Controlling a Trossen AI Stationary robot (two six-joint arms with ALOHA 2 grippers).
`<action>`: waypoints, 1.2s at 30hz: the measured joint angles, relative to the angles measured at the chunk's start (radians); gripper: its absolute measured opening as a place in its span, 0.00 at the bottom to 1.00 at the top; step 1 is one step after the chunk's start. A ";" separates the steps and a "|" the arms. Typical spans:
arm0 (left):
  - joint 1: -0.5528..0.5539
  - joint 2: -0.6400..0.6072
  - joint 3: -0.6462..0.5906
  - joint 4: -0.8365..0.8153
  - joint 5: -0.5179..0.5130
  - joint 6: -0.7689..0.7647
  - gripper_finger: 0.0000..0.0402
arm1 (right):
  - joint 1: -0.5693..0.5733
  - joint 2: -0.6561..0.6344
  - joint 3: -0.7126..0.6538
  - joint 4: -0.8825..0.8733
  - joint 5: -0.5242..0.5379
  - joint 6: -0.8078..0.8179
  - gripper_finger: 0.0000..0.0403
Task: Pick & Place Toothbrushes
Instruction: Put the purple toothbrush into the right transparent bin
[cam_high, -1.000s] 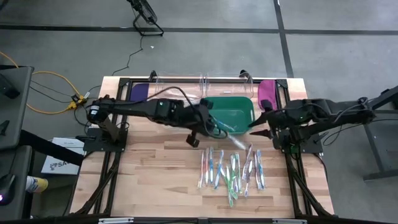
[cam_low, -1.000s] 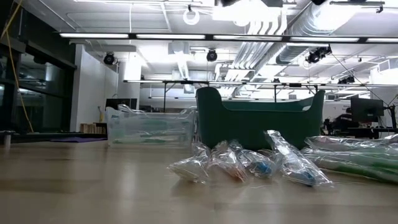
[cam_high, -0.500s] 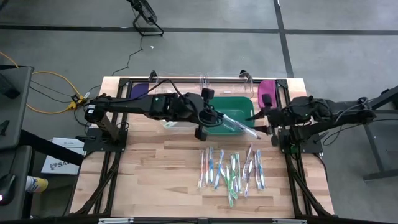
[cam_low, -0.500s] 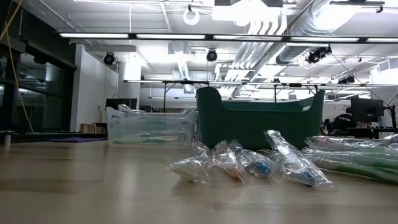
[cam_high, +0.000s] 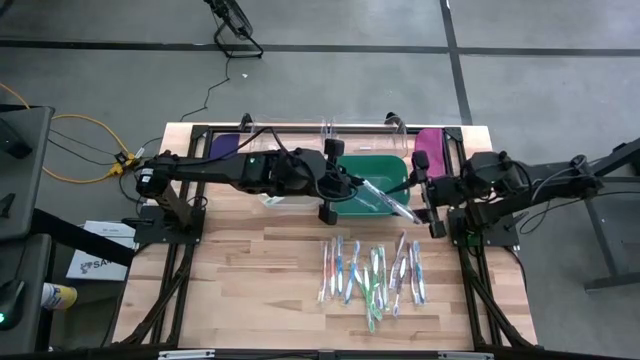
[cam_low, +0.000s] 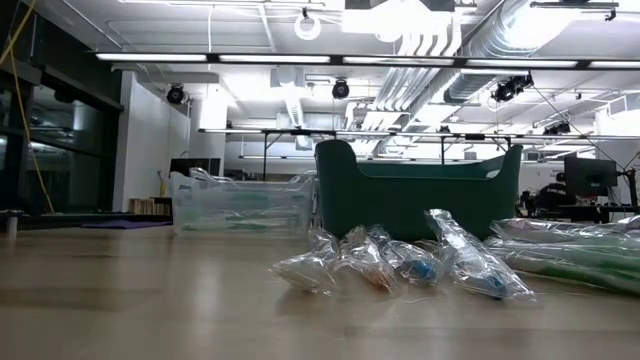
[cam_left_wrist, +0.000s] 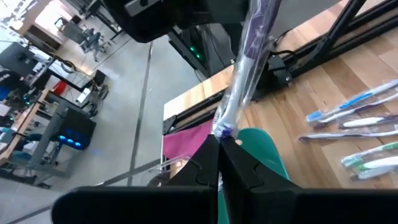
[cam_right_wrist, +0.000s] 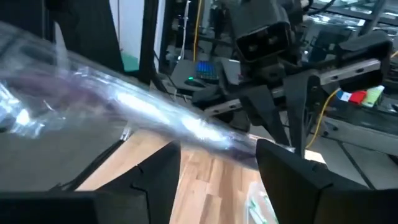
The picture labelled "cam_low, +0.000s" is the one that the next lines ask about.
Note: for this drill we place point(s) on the black background table frame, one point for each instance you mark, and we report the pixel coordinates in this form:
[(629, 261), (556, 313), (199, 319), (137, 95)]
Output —
[(350, 132)]

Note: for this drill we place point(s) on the black ceiling spotlight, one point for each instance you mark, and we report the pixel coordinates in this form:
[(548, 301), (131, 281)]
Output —
[(175, 94), (512, 87), (557, 129), (341, 89)]

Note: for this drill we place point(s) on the dark purple pouch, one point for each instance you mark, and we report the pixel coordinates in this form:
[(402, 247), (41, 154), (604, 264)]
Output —
[(125, 224)]

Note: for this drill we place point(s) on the purple toothbrush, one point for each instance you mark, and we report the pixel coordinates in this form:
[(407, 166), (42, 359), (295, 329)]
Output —
[(550, 227)]

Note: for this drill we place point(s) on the small frosted plastic bin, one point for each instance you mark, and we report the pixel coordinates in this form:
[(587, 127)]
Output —
[(240, 205)]

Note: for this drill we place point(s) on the black computer monitor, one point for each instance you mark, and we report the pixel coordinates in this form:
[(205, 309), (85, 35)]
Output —
[(195, 166), (590, 177)]

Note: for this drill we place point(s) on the person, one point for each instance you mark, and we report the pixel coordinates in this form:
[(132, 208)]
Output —
[(552, 192)]

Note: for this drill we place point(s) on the black crossbar with light strips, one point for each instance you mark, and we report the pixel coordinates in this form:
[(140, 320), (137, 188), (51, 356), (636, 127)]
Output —
[(337, 60)]

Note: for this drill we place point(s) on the blue toothbrush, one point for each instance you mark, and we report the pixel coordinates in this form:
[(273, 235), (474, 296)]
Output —
[(475, 265), (420, 267)]

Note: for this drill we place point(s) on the clear acrylic bin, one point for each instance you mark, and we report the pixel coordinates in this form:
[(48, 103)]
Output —
[(210, 174)]

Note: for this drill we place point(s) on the silver ventilation duct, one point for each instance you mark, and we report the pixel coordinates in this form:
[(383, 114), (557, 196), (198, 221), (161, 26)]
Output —
[(500, 50)]

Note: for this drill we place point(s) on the black aluminium table frame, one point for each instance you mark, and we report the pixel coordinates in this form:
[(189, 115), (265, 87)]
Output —
[(50, 217)]

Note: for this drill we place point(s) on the teal plastic bin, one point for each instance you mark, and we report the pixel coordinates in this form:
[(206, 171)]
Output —
[(400, 200)]

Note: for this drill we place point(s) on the black framed glass partition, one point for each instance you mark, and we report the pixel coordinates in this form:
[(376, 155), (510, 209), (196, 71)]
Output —
[(75, 100)]

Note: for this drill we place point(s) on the wooden block stack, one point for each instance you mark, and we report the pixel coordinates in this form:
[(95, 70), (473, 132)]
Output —
[(150, 206)]

